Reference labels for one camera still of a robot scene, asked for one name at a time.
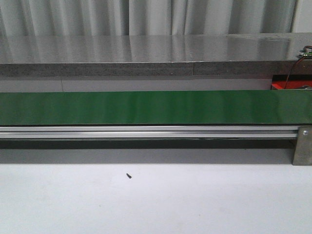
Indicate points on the green conveyor belt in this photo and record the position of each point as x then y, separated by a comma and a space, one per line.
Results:
291, 107

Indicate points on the grey stone counter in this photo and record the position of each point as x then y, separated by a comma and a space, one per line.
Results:
177, 55

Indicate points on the red bin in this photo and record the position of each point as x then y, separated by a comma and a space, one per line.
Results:
293, 82

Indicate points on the small green circuit board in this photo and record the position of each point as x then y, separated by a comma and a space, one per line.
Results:
306, 52

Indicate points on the grey curtain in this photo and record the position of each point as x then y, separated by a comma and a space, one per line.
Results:
144, 17

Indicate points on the aluminium conveyor side rail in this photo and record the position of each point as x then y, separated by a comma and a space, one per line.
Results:
186, 131

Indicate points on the metal conveyor support bracket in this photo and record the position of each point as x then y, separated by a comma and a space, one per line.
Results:
303, 149

